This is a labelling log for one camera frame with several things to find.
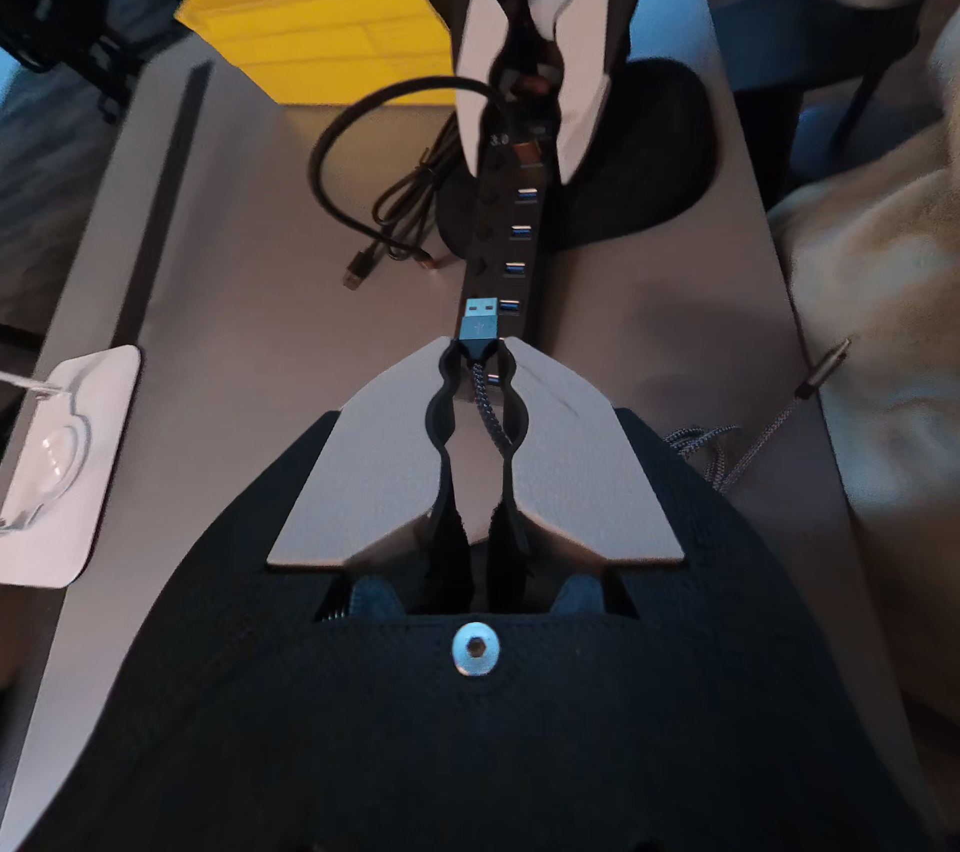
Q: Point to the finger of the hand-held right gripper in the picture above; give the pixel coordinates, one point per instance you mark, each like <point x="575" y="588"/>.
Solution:
<point x="476" y="72"/>
<point x="589" y="65"/>

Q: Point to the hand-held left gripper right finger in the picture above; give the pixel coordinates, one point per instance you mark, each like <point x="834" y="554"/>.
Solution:
<point x="592" y="470"/>

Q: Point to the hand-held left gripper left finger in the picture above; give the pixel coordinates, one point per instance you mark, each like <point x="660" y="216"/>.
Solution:
<point x="360" y="462"/>

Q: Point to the black multi-port usb hub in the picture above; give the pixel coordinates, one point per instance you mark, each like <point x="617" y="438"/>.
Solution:
<point x="489" y="267"/>

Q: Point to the black round pad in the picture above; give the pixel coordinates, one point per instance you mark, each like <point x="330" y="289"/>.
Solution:
<point x="645" y="155"/>

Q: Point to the yellow box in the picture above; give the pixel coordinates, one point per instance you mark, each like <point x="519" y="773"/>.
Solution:
<point x="330" y="20"/>

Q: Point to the dark side table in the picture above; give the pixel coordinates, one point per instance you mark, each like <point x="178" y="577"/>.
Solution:
<point x="750" y="20"/>

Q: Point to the clear plastic blister package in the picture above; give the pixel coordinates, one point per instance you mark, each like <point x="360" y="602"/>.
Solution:
<point x="94" y="417"/>

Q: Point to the beige blanket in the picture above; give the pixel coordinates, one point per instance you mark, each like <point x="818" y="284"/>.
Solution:
<point x="885" y="305"/>

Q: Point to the black office chair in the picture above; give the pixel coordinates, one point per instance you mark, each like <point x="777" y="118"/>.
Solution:
<point x="67" y="5"/>

